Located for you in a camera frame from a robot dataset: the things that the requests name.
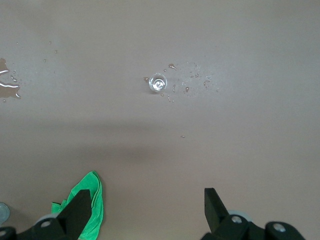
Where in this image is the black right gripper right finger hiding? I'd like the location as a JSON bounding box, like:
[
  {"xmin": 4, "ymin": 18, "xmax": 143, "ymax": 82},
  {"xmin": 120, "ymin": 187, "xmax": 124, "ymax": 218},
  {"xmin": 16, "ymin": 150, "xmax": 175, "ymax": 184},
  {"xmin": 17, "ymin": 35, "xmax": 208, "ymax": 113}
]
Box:
[{"xmin": 199, "ymin": 187, "xmax": 306, "ymax": 240}]

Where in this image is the clear glass beaker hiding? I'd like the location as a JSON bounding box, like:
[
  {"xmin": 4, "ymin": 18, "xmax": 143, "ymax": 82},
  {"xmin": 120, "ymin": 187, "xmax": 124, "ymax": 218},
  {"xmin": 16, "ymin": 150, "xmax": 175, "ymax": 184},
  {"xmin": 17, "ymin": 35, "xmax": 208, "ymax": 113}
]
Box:
[{"xmin": 148, "ymin": 72, "xmax": 168, "ymax": 94}]

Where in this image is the glass shaker with olive sleeve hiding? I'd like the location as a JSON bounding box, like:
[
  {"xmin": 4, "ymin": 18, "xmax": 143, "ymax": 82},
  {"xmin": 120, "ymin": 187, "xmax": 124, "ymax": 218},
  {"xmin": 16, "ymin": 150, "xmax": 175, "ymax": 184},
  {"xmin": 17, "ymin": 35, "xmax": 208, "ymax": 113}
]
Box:
[{"xmin": 0, "ymin": 202, "xmax": 11, "ymax": 225}]

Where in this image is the green microfiber cloth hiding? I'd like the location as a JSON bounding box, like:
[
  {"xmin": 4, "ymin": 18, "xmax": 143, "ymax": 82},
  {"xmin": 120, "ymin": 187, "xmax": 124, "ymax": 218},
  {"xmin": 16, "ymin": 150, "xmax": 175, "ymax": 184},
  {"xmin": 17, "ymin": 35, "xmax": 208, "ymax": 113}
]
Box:
[{"xmin": 51, "ymin": 170, "xmax": 105, "ymax": 240}]

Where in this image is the large brown liquid puddle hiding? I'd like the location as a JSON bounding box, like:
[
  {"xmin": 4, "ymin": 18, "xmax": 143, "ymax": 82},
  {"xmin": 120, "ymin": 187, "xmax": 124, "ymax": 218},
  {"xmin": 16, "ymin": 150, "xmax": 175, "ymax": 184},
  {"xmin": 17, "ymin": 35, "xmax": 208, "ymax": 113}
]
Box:
[{"xmin": 0, "ymin": 57, "xmax": 22, "ymax": 100}]

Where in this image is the brown table mat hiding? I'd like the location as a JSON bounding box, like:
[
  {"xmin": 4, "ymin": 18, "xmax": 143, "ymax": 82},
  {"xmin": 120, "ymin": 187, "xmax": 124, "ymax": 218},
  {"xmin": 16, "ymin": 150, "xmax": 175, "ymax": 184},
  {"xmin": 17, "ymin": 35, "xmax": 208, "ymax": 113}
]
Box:
[{"xmin": 0, "ymin": 0, "xmax": 320, "ymax": 240}]

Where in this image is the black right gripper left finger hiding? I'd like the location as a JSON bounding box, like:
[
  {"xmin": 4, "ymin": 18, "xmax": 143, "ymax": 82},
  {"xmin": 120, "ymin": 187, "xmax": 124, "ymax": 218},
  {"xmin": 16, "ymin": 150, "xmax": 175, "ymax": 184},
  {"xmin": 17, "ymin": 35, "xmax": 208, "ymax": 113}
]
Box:
[{"xmin": 0, "ymin": 189, "xmax": 91, "ymax": 240}]

